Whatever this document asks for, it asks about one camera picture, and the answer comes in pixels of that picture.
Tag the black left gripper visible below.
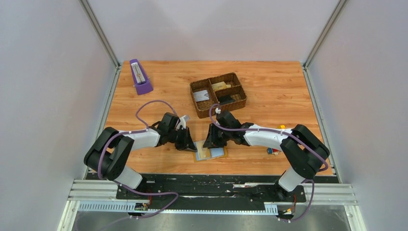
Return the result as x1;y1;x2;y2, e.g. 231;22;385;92
168;127;198;153

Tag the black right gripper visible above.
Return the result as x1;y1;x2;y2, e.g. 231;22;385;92
204;124;232;149

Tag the black card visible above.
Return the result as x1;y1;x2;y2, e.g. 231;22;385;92
218;95;235;105

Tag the gold card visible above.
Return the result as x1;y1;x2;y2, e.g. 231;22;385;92
212;81;232;91
212;82;226;91
195;141;211;161

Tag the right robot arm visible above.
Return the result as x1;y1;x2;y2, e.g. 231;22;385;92
203;111;330;201

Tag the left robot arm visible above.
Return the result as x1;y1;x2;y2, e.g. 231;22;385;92
84;113;197;199

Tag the gold card in basket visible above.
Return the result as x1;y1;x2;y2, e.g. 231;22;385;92
212;82;226;91

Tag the brown wicker divided basket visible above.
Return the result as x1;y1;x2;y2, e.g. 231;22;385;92
189;72;247;118

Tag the colourful toy block truck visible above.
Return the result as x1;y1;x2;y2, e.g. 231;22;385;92
267;125;285;155

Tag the purple metronome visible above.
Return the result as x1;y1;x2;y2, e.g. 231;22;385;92
129;59;153;95

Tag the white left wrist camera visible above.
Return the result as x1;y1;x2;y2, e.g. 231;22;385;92
176;115;190;129

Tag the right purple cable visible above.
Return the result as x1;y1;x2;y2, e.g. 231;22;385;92
208;103;329;223

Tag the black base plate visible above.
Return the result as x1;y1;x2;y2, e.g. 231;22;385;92
86;172;340;213

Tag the aluminium frame rail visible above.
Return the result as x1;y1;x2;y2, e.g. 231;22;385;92
58;180;366;231

